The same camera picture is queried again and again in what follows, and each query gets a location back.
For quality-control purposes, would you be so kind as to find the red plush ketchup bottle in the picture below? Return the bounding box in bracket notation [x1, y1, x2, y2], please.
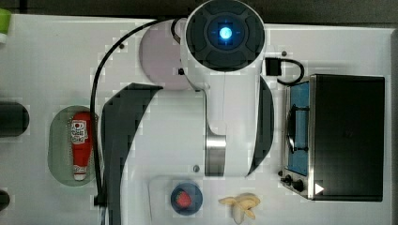
[70, 112, 92, 181]

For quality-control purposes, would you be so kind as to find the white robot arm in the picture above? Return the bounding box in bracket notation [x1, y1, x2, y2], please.
[100, 0, 273, 225]

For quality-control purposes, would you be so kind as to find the large grey round plate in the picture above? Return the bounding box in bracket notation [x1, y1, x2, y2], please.
[139, 19, 191, 90]

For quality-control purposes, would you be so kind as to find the small blue plate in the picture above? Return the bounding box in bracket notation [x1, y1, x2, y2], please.
[170, 182, 203, 216]

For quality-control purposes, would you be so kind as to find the strawberry on blue plate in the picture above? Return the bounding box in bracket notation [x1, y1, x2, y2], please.
[176, 190, 191, 209]

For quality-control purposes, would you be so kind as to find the peeled toy banana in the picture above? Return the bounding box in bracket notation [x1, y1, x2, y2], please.
[219, 193, 261, 225]

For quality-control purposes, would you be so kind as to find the black toaster oven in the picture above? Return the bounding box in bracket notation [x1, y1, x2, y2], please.
[279, 74, 385, 202]

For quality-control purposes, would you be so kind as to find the black round pan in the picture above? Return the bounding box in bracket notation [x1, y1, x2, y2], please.
[0, 102, 30, 138]

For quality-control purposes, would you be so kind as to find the dark object at edge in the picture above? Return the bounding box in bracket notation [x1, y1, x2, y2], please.
[0, 190, 10, 211]

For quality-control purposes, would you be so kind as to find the green cylinder at corner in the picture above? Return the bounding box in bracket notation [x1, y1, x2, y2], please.
[0, 8, 11, 43]

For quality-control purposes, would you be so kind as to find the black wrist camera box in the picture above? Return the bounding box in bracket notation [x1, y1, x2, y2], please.
[266, 57, 282, 76]

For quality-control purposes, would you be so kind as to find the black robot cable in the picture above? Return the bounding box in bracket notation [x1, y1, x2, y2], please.
[89, 18, 186, 207]

